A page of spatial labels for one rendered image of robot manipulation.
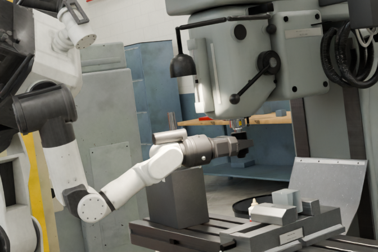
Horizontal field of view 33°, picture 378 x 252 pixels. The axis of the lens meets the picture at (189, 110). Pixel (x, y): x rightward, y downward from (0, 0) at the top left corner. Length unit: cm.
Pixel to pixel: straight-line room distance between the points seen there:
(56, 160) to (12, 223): 42
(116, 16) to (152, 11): 112
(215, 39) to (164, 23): 797
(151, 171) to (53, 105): 32
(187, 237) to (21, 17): 83
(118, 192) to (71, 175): 15
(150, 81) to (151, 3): 146
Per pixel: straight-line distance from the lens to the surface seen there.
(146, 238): 226
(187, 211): 212
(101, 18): 1147
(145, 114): 918
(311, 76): 195
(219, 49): 180
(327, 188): 215
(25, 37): 180
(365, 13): 180
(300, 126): 224
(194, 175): 213
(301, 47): 193
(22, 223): 209
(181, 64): 173
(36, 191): 345
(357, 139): 208
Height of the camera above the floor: 145
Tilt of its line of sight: 3 degrees down
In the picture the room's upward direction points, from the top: 8 degrees counter-clockwise
